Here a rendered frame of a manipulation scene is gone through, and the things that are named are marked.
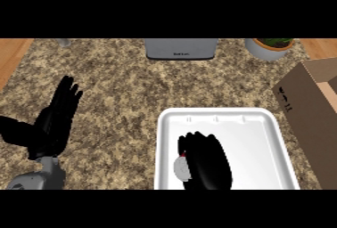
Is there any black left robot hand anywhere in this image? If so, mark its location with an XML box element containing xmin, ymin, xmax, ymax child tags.
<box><xmin>0</xmin><ymin>75</ymin><xmax>84</xmax><ymax>161</ymax></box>

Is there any white plastic tray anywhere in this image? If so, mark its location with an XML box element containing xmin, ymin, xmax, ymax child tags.
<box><xmin>152</xmin><ymin>107</ymin><xmax>301</xmax><ymax>191</ymax></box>

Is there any small grey cylinder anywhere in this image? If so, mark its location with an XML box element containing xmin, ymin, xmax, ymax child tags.
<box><xmin>54</xmin><ymin>38</ymin><xmax>72</xmax><ymax>48</ymax></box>

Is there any brown cardboard box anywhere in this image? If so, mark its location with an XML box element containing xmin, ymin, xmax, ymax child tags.
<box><xmin>270</xmin><ymin>57</ymin><xmax>337</xmax><ymax>191</ymax></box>

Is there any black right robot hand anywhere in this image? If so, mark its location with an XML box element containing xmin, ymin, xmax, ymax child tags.
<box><xmin>175</xmin><ymin>131</ymin><xmax>233</xmax><ymax>191</ymax></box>

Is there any red and silver can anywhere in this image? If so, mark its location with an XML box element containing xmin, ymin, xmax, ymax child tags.
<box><xmin>172</xmin><ymin>151</ymin><xmax>193</xmax><ymax>183</ymax></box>

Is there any potted green plant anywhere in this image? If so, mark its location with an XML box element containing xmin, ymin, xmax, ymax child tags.
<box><xmin>243</xmin><ymin>38</ymin><xmax>295</xmax><ymax>61</ymax></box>

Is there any grey appliance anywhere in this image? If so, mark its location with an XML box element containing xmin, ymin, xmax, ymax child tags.
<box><xmin>143</xmin><ymin>38</ymin><xmax>220</xmax><ymax>61</ymax></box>

